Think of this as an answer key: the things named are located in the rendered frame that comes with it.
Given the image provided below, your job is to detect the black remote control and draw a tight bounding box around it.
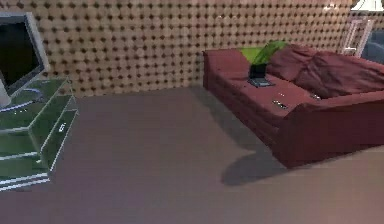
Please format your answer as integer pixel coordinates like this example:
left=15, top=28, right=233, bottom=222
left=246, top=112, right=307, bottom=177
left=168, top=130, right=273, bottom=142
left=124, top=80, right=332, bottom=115
left=271, top=99, right=289, bottom=111

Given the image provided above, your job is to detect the green glass television stand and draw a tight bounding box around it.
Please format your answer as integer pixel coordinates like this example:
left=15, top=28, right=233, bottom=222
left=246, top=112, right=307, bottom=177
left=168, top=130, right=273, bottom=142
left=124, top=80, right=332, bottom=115
left=0, top=77, right=80, bottom=193

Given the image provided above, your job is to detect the white floor lamp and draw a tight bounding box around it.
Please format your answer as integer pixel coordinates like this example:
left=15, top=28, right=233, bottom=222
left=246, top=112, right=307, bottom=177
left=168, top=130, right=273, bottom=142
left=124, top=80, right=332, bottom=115
left=341, top=0, right=384, bottom=58

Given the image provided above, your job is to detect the dark red sofa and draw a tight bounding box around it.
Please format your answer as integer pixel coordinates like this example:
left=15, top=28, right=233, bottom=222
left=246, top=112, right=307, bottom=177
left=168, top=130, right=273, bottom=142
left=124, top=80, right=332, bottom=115
left=202, top=43, right=384, bottom=169

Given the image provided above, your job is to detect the black laptop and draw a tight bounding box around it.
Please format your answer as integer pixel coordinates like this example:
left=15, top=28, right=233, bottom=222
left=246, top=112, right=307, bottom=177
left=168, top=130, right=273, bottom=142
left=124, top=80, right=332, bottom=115
left=247, top=63, right=276, bottom=89

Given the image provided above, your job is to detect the grey blue armchair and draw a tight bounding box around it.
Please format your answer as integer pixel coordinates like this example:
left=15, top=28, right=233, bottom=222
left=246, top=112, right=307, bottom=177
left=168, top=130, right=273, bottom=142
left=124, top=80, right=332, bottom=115
left=361, top=29, right=384, bottom=66

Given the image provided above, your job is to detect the grey television set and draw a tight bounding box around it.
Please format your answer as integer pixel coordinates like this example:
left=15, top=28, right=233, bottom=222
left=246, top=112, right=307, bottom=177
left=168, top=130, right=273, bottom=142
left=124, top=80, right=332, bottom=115
left=0, top=11, right=51, bottom=108

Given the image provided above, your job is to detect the green pillow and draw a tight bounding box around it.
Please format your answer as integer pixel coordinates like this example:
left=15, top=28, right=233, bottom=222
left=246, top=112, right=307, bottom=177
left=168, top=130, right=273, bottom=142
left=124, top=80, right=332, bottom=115
left=240, top=40, right=289, bottom=66

